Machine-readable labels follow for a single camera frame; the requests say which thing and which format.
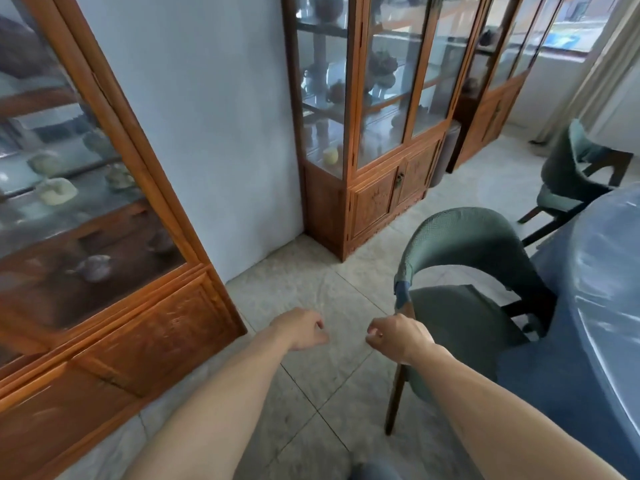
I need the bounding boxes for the pale grey-green stone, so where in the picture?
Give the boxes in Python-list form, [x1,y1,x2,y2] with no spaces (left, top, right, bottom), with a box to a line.
[27,150,64,177]

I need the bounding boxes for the carved wooden glass display cabinet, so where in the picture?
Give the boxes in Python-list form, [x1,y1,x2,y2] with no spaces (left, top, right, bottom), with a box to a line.
[281,0,493,263]

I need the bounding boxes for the beige curtain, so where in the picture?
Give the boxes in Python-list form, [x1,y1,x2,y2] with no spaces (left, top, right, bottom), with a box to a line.
[530,0,640,145]

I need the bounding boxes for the green upholstered wooden chair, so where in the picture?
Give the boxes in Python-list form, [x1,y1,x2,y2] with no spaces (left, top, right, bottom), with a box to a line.
[384,207,559,437]
[517,119,635,248]

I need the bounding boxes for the dark rough stone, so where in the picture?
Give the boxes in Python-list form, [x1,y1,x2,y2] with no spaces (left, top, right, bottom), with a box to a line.
[310,0,346,22]

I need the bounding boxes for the large dark brown rock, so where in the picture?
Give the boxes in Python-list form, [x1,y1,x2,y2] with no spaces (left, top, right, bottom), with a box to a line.
[0,14,52,79]

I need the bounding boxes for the person's left forearm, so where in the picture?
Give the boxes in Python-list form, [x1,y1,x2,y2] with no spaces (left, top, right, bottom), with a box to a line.
[122,322,297,480]

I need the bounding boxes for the dark stone on stand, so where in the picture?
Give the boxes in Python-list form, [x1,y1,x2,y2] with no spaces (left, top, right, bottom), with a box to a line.
[368,50,399,89]

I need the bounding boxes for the mottled green stone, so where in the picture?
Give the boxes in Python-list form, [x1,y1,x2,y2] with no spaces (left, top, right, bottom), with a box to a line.
[104,164,136,191]

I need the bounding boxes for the person's right forearm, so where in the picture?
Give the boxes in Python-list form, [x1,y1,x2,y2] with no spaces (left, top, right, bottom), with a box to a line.
[407,342,628,480]

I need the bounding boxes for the grey-brown smooth stone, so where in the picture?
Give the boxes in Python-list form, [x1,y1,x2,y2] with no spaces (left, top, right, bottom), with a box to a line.
[75,254,112,283]

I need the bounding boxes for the window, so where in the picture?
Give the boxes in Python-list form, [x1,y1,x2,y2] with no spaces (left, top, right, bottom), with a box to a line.
[540,0,623,58]

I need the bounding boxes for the pale green carved stone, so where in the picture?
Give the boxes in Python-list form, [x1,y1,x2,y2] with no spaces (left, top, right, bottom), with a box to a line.
[37,177,80,206]

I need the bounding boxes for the large wooden glass display cabinet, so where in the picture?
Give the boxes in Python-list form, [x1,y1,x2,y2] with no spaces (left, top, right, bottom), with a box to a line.
[0,0,249,480]

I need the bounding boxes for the round table with blue cloth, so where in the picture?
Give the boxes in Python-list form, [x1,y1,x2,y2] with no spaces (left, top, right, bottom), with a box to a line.
[496,182,640,480]

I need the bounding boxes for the narrow wooden glass display cabinet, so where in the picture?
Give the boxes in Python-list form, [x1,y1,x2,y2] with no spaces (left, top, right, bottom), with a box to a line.
[446,0,568,174]

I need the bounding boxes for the person's left hand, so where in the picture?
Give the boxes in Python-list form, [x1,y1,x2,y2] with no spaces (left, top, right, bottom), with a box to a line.
[270,308,331,352]

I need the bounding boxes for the person's right hand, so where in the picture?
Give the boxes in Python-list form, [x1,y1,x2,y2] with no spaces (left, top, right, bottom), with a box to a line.
[365,315,436,367]

